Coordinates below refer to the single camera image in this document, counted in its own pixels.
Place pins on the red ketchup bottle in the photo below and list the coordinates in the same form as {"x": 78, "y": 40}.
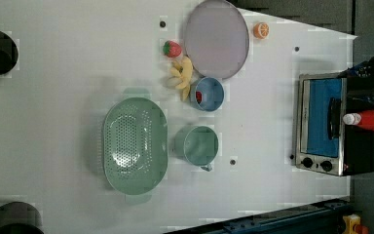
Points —
{"x": 364, "y": 119}

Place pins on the black toaster oven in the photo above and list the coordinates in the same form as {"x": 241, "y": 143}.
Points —
{"x": 324, "y": 143}

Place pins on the orange slice toy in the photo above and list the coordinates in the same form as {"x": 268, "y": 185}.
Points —
{"x": 261, "y": 30}

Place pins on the grey round plate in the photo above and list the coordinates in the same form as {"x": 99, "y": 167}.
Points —
{"x": 216, "y": 39}

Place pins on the blue cup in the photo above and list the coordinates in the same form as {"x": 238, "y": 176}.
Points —
{"x": 212, "y": 91}

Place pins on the small red object in cup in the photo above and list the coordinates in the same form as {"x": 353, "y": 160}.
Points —
{"x": 199, "y": 97}

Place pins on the green mug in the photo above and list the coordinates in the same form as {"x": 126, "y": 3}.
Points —
{"x": 198, "y": 145}

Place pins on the peeled banana toy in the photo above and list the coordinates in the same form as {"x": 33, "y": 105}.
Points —
{"x": 181, "y": 75}

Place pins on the red strawberry toy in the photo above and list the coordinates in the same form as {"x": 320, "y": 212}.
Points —
{"x": 172, "y": 49}

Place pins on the green colander basket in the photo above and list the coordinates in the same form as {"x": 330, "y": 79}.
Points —
{"x": 135, "y": 145}

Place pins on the black round base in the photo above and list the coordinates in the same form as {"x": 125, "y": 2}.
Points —
{"x": 20, "y": 218}

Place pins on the blue metal frame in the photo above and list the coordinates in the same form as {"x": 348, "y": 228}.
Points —
{"x": 316, "y": 218}

